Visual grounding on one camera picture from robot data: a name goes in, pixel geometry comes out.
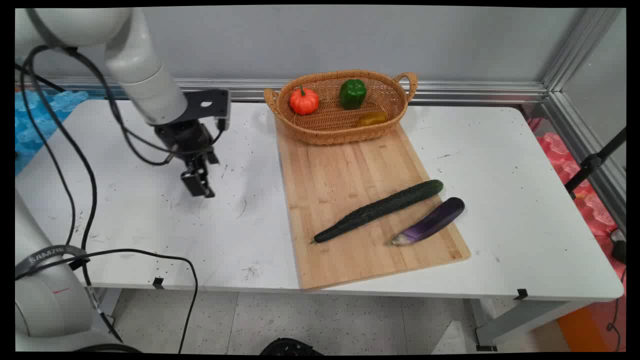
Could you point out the yellow bell pepper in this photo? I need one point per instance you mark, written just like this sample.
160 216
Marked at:
372 119

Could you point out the wooden cutting board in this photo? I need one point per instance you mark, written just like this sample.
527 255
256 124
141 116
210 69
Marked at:
350 200

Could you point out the green bell pepper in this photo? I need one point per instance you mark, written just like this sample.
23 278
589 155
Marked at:
352 93

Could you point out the orange toy pumpkin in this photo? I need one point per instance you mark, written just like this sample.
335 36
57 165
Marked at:
303 101

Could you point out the grey table leg frame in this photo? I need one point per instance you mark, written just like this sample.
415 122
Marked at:
520 317

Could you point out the black table edge clip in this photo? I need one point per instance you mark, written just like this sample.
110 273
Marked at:
521 294
158 282

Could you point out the blue bubble wrap sheet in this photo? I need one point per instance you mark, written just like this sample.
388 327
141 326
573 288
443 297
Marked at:
37 117

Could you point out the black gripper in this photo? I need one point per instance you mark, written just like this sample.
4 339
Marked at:
186 137

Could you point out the purple eggplant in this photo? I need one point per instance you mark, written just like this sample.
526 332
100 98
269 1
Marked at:
432 221

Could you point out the orange floor mat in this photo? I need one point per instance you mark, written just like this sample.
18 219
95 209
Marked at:
582 330

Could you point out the small black box device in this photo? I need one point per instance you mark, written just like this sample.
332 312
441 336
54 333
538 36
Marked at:
620 250

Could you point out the black tripod stand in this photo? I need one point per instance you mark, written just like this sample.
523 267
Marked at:
592 162

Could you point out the aluminium upright frame post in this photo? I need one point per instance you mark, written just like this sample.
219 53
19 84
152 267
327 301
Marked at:
580 47

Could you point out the dark green cucumber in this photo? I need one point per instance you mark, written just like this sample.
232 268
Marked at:
380 209

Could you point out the woven wicker basket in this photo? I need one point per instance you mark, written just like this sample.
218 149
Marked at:
334 125

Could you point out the black round floor object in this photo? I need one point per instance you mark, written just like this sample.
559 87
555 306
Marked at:
290 347

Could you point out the aluminium horizontal frame rail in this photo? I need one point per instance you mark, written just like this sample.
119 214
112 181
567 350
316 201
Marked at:
450 91

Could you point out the aluminium side frame rail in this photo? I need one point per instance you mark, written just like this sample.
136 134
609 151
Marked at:
587 145

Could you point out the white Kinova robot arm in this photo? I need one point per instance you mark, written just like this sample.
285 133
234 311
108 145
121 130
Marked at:
135 60

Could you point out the pink foam sheet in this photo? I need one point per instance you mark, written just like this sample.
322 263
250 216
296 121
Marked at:
582 190

